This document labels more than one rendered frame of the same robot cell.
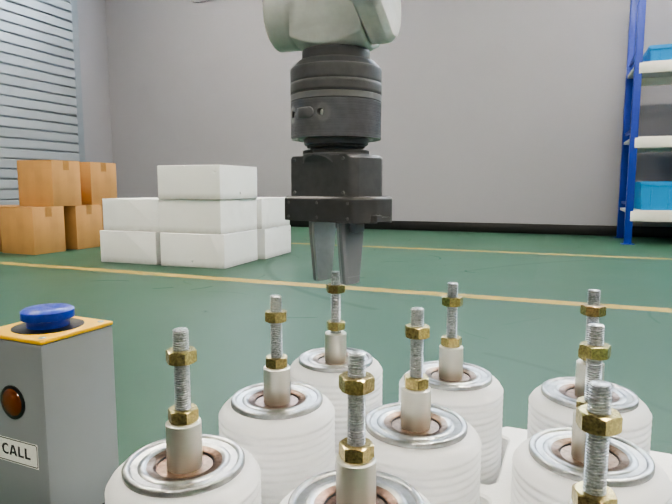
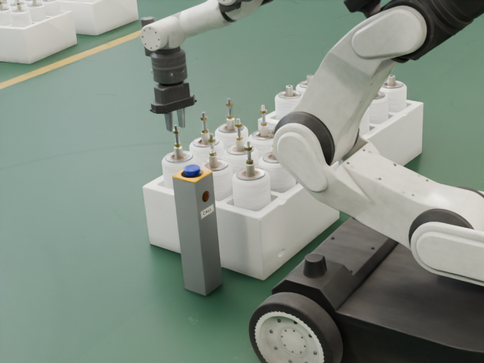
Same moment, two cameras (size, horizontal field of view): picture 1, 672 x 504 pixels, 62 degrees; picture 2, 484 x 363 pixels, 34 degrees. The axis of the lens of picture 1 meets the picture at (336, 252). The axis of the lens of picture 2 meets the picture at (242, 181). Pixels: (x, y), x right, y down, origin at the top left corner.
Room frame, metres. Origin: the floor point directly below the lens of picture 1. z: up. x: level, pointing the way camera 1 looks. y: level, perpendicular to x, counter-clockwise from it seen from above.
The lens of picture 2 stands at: (-0.07, 1.88, 1.08)
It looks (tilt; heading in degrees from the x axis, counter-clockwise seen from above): 25 degrees down; 283
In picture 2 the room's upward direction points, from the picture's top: 4 degrees counter-clockwise
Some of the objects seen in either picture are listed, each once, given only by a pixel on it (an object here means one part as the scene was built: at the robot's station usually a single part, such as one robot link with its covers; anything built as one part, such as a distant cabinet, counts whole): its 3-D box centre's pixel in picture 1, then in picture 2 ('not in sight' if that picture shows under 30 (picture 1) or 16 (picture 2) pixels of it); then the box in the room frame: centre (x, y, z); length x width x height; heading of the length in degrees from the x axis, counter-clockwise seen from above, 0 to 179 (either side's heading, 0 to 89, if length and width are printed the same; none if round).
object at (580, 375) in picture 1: (589, 380); (230, 124); (0.46, -0.22, 0.26); 0.02 x 0.02 x 0.03
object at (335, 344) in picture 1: (335, 347); (178, 153); (0.55, 0.00, 0.26); 0.02 x 0.02 x 0.03
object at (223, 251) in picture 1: (210, 246); not in sight; (3.12, 0.71, 0.09); 0.39 x 0.39 x 0.18; 72
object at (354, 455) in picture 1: (356, 449); not in sight; (0.29, -0.01, 0.29); 0.02 x 0.02 x 0.01; 79
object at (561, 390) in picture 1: (588, 395); (231, 128); (0.46, -0.22, 0.25); 0.08 x 0.08 x 0.01
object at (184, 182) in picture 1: (209, 182); not in sight; (3.12, 0.71, 0.45); 0.39 x 0.39 x 0.18; 69
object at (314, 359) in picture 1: (335, 360); (178, 157); (0.55, 0.00, 0.25); 0.08 x 0.08 x 0.01
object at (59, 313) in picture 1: (48, 319); (191, 171); (0.45, 0.24, 0.32); 0.04 x 0.04 x 0.02
